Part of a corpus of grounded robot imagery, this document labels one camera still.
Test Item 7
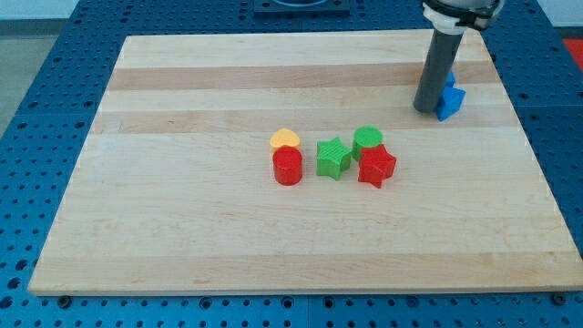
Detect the green circle block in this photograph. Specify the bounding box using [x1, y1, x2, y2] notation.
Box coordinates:
[353, 126, 384, 161]

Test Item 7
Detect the blue triangle block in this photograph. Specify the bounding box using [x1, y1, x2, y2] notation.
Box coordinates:
[435, 71, 466, 121]

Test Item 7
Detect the red cylinder block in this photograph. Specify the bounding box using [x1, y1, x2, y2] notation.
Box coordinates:
[272, 146, 303, 186]

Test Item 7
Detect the yellow heart block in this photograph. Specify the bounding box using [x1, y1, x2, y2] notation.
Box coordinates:
[270, 128, 301, 154]

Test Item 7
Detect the green star block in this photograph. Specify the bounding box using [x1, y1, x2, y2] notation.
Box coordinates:
[316, 138, 352, 180]

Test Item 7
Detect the red star block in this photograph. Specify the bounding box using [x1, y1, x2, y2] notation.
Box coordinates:
[358, 144, 397, 189]

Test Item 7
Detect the wooden board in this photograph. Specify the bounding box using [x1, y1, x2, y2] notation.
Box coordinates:
[28, 29, 582, 296]

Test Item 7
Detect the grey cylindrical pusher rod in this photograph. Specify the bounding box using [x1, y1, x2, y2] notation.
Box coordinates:
[414, 29, 463, 114]

